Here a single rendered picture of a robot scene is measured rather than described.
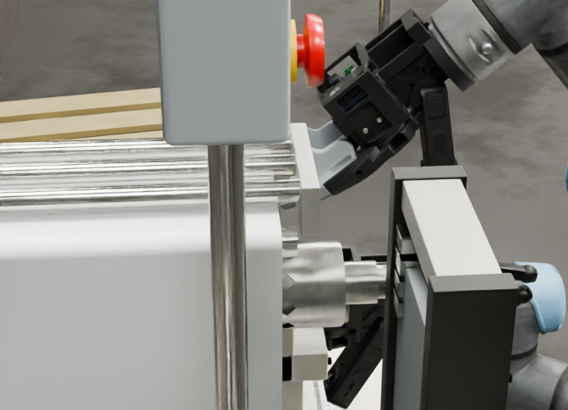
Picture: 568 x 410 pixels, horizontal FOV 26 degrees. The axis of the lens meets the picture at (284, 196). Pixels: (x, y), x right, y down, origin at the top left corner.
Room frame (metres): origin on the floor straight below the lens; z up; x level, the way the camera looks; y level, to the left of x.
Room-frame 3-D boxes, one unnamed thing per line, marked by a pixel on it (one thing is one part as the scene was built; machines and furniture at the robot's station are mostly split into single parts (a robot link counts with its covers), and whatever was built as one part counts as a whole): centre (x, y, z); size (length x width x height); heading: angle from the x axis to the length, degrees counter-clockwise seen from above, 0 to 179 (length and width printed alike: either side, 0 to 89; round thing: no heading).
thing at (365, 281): (0.78, -0.07, 1.34); 0.06 x 0.03 x 0.03; 94
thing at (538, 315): (1.10, -0.24, 1.11); 0.11 x 0.08 x 0.09; 94
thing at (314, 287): (0.77, -0.01, 1.34); 0.06 x 0.06 x 0.06; 4
